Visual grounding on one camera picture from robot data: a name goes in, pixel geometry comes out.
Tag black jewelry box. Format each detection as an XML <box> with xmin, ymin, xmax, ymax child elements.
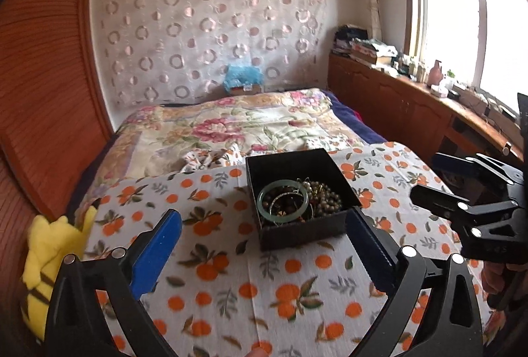
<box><xmin>245</xmin><ymin>148</ymin><xmax>363</xmax><ymax>251</ymax></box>

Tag wooden headboard panel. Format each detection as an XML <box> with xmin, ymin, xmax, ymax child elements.
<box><xmin>0</xmin><ymin>0</ymin><xmax>118</xmax><ymax>226</ymax></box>

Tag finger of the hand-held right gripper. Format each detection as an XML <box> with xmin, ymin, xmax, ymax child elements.
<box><xmin>410</xmin><ymin>184</ymin><xmax>518</xmax><ymax>247</ymax></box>
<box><xmin>432</xmin><ymin>153</ymin><xmax>524</xmax><ymax>195</ymax></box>

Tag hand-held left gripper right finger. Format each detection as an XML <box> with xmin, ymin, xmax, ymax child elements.
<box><xmin>346</xmin><ymin>206</ymin><xmax>486</xmax><ymax>357</ymax></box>

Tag pile of clothes and books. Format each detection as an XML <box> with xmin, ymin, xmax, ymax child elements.
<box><xmin>333</xmin><ymin>25</ymin><xmax>399</xmax><ymax>67</ymax></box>

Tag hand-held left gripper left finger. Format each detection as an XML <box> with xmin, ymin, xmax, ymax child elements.
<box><xmin>43</xmin><ymin>209</ymin><xmax>183</xmax><ymax>357</ymax></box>

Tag yellow plush toy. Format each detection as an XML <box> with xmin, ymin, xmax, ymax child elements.
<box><xmin>21</xmin><ymin>205</ymin><xmax>98</xmax><ymax>342</ymax></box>

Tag wooden cabinet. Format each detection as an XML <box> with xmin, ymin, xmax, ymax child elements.
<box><xmin>328</xmin><ymin>54</ymin><xmax>528</xmax><ymax>195</ymax></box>

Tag small brown box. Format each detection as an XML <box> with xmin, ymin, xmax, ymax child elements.
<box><xmin>229</xmin><ymin>84</ymin><xmax>263</xmax><ymax>96</ymax></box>

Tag pale green jade bangle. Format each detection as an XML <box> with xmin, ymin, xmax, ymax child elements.
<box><xmin>256</xmin><ymin>180</ymin><xmax>310</xmax><ymax>225</ymax></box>

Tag person's right hand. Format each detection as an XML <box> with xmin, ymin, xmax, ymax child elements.
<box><xmin>480</xmin><ymin>260</ymin><xmax>528</xmax><ymax>297</ymax></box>

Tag orange fruit print blanket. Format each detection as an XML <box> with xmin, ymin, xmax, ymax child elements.
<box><xmin>80</xmin><ymin>140</ymin><xmax>496</xmax><ymax>357</ymax></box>

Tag row of small bottles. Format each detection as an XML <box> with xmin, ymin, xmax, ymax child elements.
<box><xmin>396</xmin><ymin>56</ymin><xmax>428</xmax><ymax>80</ymax></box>

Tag blue plastic bag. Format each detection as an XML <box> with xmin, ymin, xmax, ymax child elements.
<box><xmin>223</xmin><ymin>63</ymin><xmax>265</xmax><ymax>90</ymax></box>

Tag pink bottle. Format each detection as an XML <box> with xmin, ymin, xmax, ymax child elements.
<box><xmin>427</xmin><ymin>60</ymin><xmax>445</xmax><ymax>88</ymax></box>

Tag floral quilt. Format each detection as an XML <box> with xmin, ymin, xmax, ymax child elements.
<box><xmin>78</xmin><ymin>88</ymin><xmax>388</xmax><ymax>210</ymax></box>

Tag dark blue bedsheet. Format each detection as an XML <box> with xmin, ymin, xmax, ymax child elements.
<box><xmin>328</xmin><ymin>91</ymin><xmax>386</xmax><ymax>145</ymax></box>

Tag window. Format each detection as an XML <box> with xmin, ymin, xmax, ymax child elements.
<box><xmin>400</xmin><ymin>0</ymin><xmax>528</xmax><ymax>115</ymax></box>

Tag dark bead bracelets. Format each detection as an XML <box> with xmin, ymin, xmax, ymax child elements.
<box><xmin>303</xmin><ymin>179</ymin><xmax>344</xmax><ymax>218</ymax></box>

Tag circle pattern wall cloth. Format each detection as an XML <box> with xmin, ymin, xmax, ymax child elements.
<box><xmin>94</xmin><ymin>0</ymin><xmax>331</xmax><ymax>107</ymax></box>

